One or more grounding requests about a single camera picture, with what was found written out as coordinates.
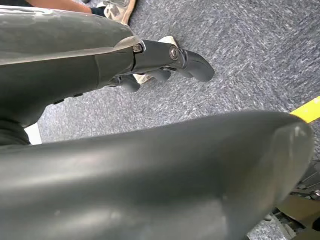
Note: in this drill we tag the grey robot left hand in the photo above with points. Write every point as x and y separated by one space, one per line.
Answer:
149 185

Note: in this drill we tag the person's leg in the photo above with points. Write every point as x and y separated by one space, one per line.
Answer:
60 5

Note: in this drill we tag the white shoe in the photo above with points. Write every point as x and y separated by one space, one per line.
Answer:
142 78

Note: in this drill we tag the black sock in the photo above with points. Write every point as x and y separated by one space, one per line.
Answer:
98 11

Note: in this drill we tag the yellow strip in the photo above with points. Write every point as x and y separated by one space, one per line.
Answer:
309 111

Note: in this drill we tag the white post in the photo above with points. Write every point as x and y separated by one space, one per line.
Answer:
33 135

